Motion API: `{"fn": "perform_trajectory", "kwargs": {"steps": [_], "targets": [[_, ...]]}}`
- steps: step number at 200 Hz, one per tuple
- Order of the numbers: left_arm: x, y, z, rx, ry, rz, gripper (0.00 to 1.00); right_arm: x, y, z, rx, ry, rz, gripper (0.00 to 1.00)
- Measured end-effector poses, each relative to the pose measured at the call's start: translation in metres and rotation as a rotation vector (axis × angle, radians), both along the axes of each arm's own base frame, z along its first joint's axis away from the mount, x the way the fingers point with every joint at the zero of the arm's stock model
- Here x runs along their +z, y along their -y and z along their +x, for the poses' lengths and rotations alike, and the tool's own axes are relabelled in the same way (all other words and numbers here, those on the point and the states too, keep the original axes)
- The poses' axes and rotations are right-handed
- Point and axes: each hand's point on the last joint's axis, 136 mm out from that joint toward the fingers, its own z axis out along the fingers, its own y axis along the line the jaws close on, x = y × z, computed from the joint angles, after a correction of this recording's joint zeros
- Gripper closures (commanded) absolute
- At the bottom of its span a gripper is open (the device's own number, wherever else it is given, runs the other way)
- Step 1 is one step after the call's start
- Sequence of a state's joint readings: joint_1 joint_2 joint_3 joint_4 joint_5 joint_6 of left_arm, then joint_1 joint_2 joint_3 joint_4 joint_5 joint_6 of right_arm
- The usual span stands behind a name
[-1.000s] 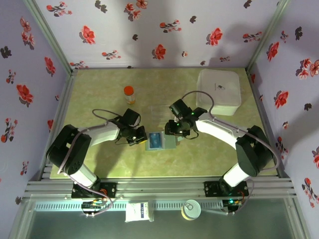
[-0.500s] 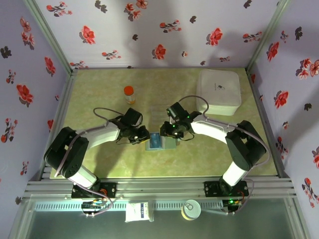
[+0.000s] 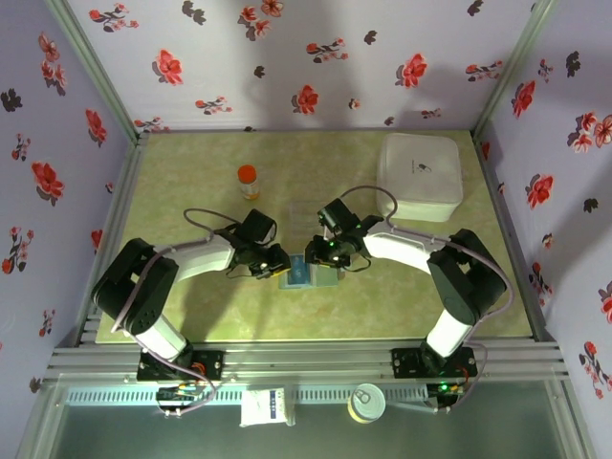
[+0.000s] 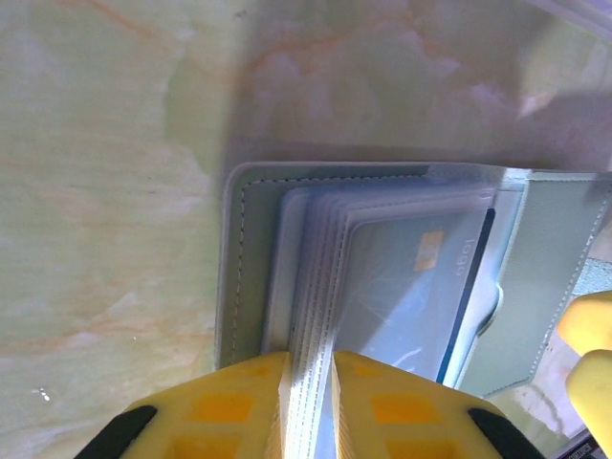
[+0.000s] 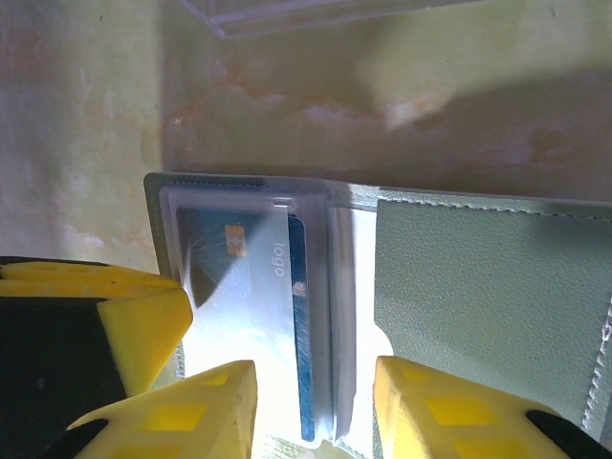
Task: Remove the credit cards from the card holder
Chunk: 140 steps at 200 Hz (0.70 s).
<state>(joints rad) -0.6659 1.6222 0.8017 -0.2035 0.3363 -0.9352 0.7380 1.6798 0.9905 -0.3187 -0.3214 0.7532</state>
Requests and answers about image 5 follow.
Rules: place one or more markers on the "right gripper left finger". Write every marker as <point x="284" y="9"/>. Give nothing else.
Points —
<point x="191" y="421"/>

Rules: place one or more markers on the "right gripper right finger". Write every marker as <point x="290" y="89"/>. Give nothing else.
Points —
<point x="454" y="421"/>

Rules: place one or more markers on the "clear plastic box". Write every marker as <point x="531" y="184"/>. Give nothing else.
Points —
<point x="248" y="24"/>

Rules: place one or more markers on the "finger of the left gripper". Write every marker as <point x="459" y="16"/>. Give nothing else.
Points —
<point x="143" y="334"/>
<point x="95" y="282"/>

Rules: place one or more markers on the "dark blue credit card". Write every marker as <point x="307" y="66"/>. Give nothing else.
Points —
<point x="301" y="287"/>

